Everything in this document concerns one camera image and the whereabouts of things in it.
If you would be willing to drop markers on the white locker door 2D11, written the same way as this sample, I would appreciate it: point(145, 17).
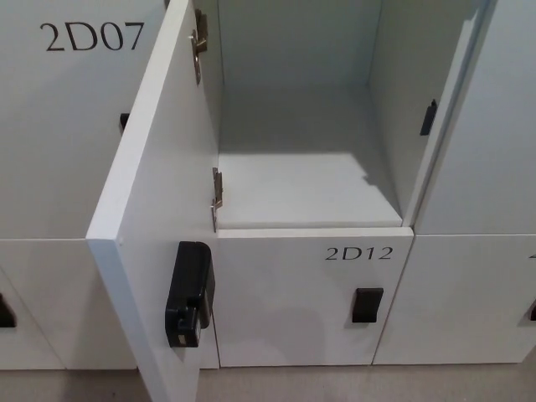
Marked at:
point(159, 167)

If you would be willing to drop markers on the small metal door hinge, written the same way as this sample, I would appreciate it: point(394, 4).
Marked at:
point(217, 184)

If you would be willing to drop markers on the white locker door 2D12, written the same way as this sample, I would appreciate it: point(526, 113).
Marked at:
point(293, 293)

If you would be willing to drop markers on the large metal door hinge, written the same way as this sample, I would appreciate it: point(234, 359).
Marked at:
point(202, 29)

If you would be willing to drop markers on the white locker door 2D07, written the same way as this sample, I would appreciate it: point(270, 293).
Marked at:
point(63, 125)

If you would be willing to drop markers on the white locker door 2D08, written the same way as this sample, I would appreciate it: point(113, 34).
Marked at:
point(63, 293)

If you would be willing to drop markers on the tall white locker door unlabeled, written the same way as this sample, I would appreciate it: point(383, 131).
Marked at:
point(494, 146)

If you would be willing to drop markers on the white locker compartment interior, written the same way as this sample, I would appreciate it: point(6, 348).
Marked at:
point(293, 125)

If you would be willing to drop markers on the black lock box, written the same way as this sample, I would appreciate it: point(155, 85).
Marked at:
point(188, 272)

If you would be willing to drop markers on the black latch strike plate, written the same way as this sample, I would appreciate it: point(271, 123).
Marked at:
point(428, 119)

